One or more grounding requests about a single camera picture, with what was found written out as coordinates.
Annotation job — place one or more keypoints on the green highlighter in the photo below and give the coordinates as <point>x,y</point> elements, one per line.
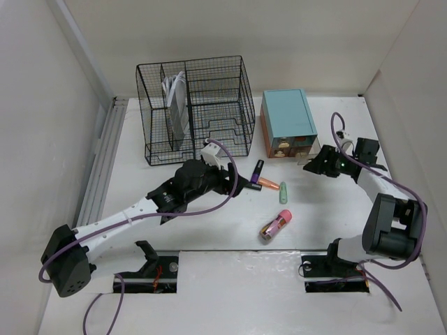
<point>283,194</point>

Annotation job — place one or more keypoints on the aluminium rail frame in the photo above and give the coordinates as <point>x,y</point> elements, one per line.
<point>92,197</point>

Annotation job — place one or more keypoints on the purple highlighter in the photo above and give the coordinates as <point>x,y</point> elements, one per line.
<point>257,172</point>

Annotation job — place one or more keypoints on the yellow highlighter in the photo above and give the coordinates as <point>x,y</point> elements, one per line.
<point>253,186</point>

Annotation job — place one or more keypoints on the orange highlighter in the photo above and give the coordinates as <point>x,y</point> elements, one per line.
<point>268,184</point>

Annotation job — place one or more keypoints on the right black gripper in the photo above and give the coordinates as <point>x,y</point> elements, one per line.
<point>318,165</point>

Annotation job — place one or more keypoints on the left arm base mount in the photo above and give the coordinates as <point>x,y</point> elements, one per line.
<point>157,275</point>

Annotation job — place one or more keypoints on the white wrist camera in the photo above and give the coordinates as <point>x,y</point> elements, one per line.
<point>344,140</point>
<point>211,153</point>

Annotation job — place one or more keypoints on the pink capped clear tube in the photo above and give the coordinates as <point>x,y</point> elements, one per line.
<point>271,229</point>

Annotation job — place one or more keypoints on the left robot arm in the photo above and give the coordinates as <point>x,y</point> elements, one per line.
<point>73,257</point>

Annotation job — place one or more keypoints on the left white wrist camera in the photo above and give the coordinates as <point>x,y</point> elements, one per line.
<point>211,153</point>

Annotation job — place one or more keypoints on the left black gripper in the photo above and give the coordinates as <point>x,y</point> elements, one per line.
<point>221,175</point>

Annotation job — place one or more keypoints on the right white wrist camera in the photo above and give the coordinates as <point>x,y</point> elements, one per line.
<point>344,140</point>

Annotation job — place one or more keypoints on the grey booklet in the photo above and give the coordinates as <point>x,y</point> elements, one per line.
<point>175,91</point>

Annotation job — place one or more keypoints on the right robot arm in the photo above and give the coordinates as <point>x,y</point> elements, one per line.
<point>394,230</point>

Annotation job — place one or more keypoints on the clear drawer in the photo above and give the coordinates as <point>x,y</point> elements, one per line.
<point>306,154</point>

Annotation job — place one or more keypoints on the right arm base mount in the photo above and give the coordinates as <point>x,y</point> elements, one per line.
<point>325,274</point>

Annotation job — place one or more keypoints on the teal drawer box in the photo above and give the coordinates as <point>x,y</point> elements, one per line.
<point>287,122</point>

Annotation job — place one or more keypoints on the black wire mesh organizer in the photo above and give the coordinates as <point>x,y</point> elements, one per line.
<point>219,101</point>

